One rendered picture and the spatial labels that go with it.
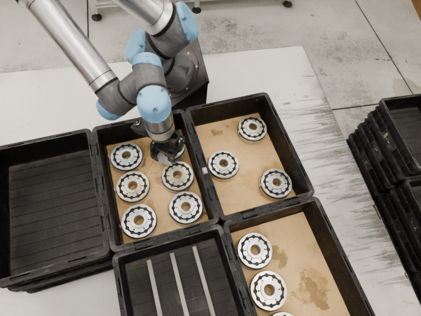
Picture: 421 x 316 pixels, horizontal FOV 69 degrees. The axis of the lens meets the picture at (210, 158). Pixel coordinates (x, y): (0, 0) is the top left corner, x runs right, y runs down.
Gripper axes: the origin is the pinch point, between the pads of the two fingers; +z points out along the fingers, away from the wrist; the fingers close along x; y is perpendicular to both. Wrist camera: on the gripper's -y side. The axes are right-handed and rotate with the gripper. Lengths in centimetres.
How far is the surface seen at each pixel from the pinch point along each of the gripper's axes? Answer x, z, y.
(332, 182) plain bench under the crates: 26, 18, 57
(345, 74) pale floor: 156, 104, 57
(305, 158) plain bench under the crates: 31, 19, 45
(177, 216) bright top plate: -16.2, -2.6, 15.0
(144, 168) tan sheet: -7.2, 1.4, -3.3
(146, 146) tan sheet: 0.3, 2.3, -7.3
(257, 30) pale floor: 164, 105, -23
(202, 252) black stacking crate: -21.5, -0.1, 26.2
